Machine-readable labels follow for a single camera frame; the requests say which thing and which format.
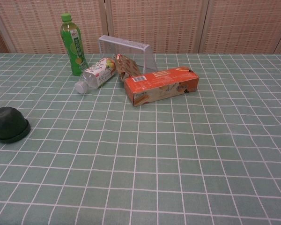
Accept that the dark green bowl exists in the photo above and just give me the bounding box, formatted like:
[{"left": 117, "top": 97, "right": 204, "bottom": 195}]
[{"left": 0, "top": 106, "right": 30, "bottom": 144}]

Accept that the orange cardboard box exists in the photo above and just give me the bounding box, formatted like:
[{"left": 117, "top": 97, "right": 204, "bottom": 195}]
[{"left": 123, "top": 66, "right": 200, "bottom": 107}]

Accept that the red-brown snack packet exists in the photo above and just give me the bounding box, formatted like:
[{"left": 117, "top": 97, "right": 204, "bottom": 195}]
[{"left": 113, "top": 53, "right": 141, "bottom": 82}]

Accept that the green checked tablecloth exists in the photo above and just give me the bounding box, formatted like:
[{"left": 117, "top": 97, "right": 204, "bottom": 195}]
[{"left": 0, "top": 52, "right": 281, "bottom": 225}]

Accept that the clear bottle with printed label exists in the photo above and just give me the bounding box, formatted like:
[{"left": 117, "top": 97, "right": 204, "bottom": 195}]
[{"left": 74, "top": 57, "right": 118, "bottom": 95}]

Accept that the white perforated metal rack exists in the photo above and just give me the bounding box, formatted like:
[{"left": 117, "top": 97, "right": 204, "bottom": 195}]
[{"left": 97, "top": 35, "right": 159, "bottom": 72}]

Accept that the bamboo folding screen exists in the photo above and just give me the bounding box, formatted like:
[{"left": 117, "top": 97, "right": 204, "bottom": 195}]
[{"left": 0, "top": 0, "right": 281, "bottom": 54}]

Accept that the green tea bottle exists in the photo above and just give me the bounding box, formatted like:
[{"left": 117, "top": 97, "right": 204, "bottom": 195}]
[{"left": 60, "top": 13, "right": 89, "bottom": 76}]

